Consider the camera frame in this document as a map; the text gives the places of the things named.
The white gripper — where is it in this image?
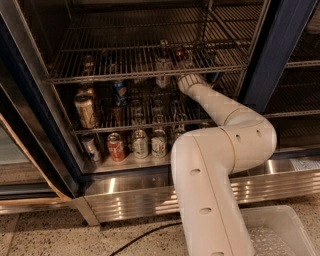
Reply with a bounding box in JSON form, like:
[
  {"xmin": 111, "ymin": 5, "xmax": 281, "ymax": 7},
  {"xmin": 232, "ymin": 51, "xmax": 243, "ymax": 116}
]
[{"xmin": 177, "ymin": 74, "xmax": 206, "ymax": 94}]

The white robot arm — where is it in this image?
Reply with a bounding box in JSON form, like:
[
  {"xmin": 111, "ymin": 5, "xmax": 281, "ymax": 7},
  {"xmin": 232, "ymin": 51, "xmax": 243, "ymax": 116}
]
[{"xmin": 171, "ymin": 74, "xmax": 277, "ymax": 256}]

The blue pepsi can bottom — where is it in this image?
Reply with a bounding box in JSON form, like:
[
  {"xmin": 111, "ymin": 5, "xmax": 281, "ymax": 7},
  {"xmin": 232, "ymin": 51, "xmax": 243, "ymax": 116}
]
[{"xmin": 199, "ymin": 122, "xmax": 211, "ymax": 129}]

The blue silver can bottom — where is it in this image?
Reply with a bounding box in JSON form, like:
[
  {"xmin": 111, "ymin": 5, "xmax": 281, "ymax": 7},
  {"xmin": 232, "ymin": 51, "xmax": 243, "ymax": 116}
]
[{"xmin": 173, "ymin": 125, "xmax": 186, "ymax": 140}]

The white green can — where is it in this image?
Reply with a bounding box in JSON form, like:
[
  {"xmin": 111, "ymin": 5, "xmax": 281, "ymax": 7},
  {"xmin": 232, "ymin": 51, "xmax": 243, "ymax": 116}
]
[
  {"xmin": 132, "ymin": 129, "xmax": 149, "ymax": 159},
  {"xmin": 151, "ymin": 129, "xmax": 167, "ymax": 158}
]

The blue pepsi can middle shelf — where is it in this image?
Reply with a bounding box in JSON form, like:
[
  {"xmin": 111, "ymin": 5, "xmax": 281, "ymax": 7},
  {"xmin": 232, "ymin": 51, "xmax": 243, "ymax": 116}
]
[{"xmin": 112, "ymin": 80, "xmax": 127, "ymax": 107}]

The white green can bottom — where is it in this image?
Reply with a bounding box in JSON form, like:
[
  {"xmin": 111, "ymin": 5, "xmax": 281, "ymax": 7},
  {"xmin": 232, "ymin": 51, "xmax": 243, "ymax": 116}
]
[{"xmin": 132, "ymin": 129, "xmax": 149, "ymax": 159}]

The red coke can bottom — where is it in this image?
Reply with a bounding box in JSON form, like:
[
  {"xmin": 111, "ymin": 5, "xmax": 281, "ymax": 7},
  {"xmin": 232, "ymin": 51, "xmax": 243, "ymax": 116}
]
[{"xmin": 107, "ymin": 133, "xmax": 125, "ymax": 161}]

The stainless steel fridge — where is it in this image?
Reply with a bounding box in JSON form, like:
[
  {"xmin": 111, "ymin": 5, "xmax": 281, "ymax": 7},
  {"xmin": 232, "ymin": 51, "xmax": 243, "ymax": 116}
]
[{"xmin": 0, "ymin": 0, "xmax": 319, "ymax": 225}]

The brown can behind gold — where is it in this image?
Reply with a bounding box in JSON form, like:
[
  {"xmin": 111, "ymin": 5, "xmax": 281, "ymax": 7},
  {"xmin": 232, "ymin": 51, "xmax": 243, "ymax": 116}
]
[{"xmin": 77, "ymin": 83, "xmax": 96, "ymax": 99}]

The gold can middle shelf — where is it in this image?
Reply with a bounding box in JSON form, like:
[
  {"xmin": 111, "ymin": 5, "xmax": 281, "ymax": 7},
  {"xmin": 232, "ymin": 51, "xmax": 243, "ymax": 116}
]
[{"xmin": 74, "ymin": 93, "xmax": 98, "ymax": 129}]

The silver can bottom left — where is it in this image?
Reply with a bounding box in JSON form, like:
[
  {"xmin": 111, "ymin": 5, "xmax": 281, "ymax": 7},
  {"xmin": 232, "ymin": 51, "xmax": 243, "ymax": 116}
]
[{"xmin": 81, "ymin": 135, "xmax": 101, "ymax": 162}]

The clear glass bottle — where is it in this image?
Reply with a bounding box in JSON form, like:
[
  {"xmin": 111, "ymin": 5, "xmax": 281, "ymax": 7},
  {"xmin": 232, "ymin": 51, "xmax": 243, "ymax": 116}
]
[{"xmin": 155, "ymin": 39, "xmax": 172, "ymax": 88}]

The clear plastic bin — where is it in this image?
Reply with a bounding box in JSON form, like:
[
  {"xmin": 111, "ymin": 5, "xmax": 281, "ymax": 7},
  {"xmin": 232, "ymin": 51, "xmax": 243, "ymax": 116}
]
[{"xmin": 241, "ymin": 205, "xmax": 319, "ymax": 256}]

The right fridge wire shelf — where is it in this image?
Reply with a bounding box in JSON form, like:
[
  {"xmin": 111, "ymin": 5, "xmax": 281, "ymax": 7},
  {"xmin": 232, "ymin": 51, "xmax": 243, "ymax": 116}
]
[{"xmin": 264, "ymin": 32, "xmax": 320, "ymax": 118}]

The upper wire shelf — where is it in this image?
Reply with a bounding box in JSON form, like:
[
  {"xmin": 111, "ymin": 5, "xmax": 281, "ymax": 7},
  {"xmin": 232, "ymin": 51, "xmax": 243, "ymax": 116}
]
[{"xmin": 48, "ymin": 0, "xmax": 266, "ymax": 84}]

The middle wire shelf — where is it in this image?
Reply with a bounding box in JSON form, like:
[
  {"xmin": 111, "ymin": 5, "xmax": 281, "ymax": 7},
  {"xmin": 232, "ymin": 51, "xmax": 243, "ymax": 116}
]
[{"xmin": 56, "ymin": 78, "xmax": 212, "ymax": 135}]

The black cable on floor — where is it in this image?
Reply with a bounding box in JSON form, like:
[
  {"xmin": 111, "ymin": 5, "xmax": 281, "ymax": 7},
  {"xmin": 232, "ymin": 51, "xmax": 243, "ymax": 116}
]
[{"xmin": 109, "ymin": 219, "xmax": 183, "ymax": 256}]

